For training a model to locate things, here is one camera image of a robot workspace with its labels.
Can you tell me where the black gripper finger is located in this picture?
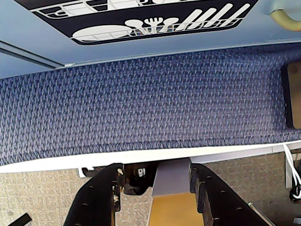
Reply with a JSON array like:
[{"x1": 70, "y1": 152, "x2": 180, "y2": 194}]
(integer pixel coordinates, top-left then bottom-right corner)
[
  {"x1": 66, "y1": 163, "x2": 125, "y2": 226},
  {"x1": 189, "y1": 163, "x2": 260, "y2": 226}
]

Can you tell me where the black clamp under table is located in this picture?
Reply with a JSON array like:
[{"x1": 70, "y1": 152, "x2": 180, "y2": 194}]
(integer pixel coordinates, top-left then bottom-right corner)
[{"x1": 123, "y1": 162, "x2": 158, "y2": 196}]

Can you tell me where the black strip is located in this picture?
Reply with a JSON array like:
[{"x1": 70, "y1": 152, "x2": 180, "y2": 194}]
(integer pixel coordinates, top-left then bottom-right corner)
[{"x1": 11, "y1": 213, "x2": 32, "y2": 226}]

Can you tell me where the blue woven mat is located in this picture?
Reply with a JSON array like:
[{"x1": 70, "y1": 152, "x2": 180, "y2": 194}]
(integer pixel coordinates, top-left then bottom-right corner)
[{"x1": 0, "y1": 44, "x2": 301, "y2": 167}]

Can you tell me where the wooden board with black rim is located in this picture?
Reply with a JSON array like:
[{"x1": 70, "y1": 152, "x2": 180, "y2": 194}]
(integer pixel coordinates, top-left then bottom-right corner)
[{"x1": 281, "y1": 61, "x2": 301, "y2": 129}]

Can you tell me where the blue toy kitchen cabinet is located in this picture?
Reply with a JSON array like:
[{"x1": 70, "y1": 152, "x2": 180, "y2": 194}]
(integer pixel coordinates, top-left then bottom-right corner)
[{"x1": 0, "y1": 0, "x2": 301, "y2": 79}]

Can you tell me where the black dishwasher print panel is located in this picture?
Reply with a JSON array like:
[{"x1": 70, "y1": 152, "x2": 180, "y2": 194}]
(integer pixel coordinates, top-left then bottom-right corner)
[{"x1": 30, "y1": 0, "x2": 259, "y2": 46}]

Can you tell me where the gray and yellow table post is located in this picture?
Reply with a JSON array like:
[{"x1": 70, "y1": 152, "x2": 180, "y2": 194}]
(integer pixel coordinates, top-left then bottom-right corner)
[{"x1": 147, "y1": 159, "x2": 203, "y2": 226}]

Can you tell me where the white cable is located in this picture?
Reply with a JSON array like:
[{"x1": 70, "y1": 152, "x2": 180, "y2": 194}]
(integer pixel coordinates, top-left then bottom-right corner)
[{"x1": 283, "y1": 144, "x2": 301, "y2": 201}]

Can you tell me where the beige cabinet handle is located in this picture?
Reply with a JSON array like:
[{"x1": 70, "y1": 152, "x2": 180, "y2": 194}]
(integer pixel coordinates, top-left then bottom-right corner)
[{"x1": 269, "y1": 8, "x2": 301, "y2": 32}]

